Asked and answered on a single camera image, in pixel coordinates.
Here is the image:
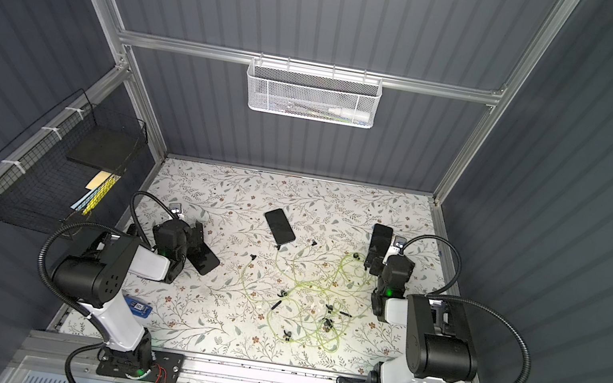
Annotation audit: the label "black phone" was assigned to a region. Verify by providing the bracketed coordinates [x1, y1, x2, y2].
[264, 208, 296, 247]
[363, 223, 394, 277]
[187, 239, 220, 276]

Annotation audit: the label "green wired earphones tangle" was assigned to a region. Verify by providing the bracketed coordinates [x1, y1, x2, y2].
[238, 243, 376, 354]

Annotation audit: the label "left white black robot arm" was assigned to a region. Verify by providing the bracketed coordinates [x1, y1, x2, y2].
[46, 218, 205, 378]

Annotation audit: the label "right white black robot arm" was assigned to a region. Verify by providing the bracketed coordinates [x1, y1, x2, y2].
[366, 255, 478, 383]

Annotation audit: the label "blue stapler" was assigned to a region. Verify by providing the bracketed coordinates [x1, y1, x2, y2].
[124, 295, 153, 319]

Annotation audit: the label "yellow sticky notes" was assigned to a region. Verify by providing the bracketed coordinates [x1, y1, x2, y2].
[85, 170, 112, 191]

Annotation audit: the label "floral table mat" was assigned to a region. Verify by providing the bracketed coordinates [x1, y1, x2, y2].
[123, 158, 445, 375]

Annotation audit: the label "black notebook in basket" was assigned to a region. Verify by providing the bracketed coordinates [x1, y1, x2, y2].
[66, 126, 144, 174]

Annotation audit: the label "white marker in basket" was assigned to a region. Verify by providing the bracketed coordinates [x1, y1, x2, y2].
[328, 107, 371, 124]

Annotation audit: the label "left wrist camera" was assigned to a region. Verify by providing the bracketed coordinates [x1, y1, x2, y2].
[169, 202, 183, 218]

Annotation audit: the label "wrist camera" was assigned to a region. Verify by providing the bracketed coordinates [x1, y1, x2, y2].
[389, 235, 407, 255]
[169, 202, 183, 218]

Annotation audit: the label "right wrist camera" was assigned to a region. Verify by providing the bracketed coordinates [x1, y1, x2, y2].
[389, 235, 407, 255]

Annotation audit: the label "black cable conduit right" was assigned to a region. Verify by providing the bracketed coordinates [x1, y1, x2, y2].
[371, 228, 551, 383]

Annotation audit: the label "black cable conduit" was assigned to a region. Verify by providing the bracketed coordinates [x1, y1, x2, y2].
[17, 175, 185, 383]
[371, 228, 551, 383]

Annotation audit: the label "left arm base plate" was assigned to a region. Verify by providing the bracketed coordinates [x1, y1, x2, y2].
[96, 347, 186, 383]

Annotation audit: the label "black wire wall basket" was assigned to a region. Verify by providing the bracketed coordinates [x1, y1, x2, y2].
[0, 88, 155, 234]

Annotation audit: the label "black cable conduit left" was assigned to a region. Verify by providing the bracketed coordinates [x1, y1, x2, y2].
[17, 175, 185, 383]

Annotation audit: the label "white wire mesh basket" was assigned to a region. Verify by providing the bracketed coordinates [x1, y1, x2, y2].
[246, 59, 383, 129]

